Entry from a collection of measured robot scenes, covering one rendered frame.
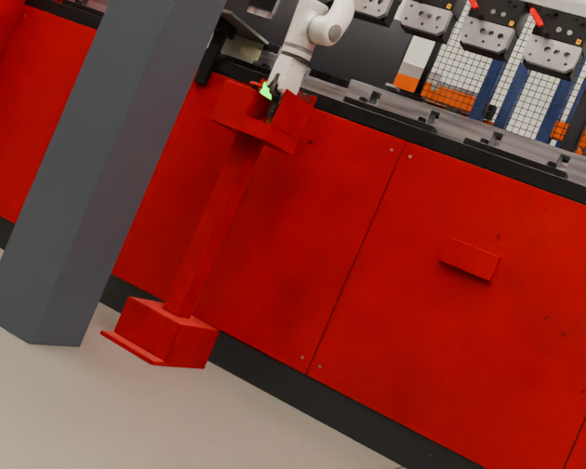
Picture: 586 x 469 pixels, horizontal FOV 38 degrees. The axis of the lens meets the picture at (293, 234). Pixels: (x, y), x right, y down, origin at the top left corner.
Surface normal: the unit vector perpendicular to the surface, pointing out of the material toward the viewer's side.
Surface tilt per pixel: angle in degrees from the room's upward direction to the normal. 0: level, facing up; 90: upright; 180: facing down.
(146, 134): 90
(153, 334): 90
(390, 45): 90
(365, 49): 90
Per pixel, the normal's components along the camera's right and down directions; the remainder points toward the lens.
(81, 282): 0.82, 0.36
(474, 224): -0.40, -0.15
